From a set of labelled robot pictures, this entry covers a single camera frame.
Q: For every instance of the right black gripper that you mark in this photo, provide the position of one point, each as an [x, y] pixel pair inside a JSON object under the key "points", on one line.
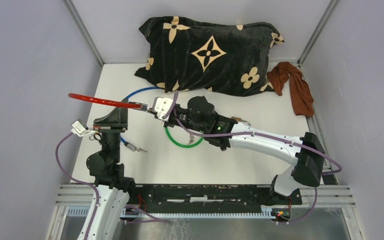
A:
{"points": [[168, 123]]}

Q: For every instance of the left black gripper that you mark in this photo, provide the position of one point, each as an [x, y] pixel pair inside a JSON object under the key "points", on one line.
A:
{"points": [[117, 120]]}

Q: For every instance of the red cable lock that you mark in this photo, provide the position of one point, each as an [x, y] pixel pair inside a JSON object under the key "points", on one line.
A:
{"points": [[107, 102]]}

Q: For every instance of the blue cable lock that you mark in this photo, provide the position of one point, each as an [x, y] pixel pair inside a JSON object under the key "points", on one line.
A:
{"points": [[127, 144]]}

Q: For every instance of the blue cable lock keys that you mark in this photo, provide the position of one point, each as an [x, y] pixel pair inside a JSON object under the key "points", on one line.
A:
{"points": [[140, 150]]}

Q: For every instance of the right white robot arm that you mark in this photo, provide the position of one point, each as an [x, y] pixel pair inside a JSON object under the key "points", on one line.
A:
{"points": [[305, 155]]}

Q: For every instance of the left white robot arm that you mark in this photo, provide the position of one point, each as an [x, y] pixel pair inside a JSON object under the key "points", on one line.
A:
{"points": [[111, 188]]}

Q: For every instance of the small brass padlock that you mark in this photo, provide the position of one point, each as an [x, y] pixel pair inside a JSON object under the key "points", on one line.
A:
{"points": [[95, 137]]}

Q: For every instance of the black floral pillow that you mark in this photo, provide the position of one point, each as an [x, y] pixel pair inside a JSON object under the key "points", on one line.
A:
{"points": [[187, 55]]}

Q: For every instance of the brown cloth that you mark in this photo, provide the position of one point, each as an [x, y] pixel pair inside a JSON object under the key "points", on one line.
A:
{"points": [[300, 94]]}

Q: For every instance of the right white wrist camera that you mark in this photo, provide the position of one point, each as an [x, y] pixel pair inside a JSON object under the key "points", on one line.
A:
{"points": [[163, 106]]}

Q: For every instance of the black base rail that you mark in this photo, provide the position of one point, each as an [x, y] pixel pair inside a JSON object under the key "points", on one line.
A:
{"points": [[211, 200]]}

